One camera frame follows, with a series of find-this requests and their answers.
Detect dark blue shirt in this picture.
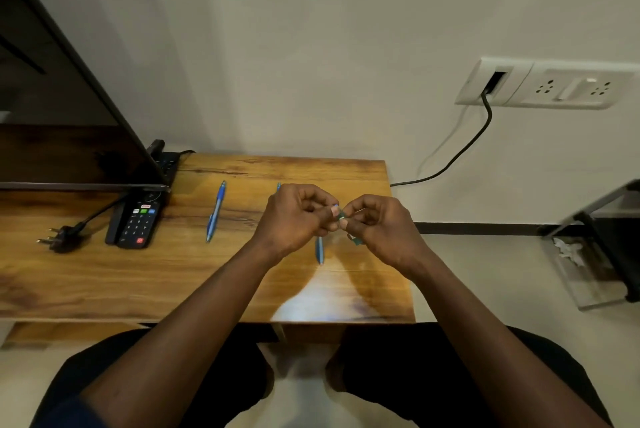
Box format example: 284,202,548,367
30,394,108,428

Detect black shorts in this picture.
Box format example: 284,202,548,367
30,322,614,428

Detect blue ballpoint pen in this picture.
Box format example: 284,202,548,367
205,181,227,244
276,183,325,265

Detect person's right forearm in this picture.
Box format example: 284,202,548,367
406,255,614,428

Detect black television remote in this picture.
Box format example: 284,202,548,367
116,189,164,250

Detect black wall cable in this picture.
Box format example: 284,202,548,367
390,87,507,188

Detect person's right hand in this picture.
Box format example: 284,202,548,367
339,194,435,280

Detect glass side table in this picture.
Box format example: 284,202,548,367
537,179,640,312

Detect white crumpled paper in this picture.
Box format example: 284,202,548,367
552,237,587,268

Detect person's left hand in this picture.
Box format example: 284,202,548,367
252,184,341,265

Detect person's left forearm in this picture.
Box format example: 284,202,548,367
80,238,283,428

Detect black power plug with cable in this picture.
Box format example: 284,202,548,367
36,193,130,254

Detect black set-top device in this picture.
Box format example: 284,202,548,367
147,139,196,184

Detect small teal pen part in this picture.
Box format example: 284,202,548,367
335,204,364,247

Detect black television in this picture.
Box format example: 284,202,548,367
0,0,172,246

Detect white wall socket plate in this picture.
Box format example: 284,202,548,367
454,57,640,111

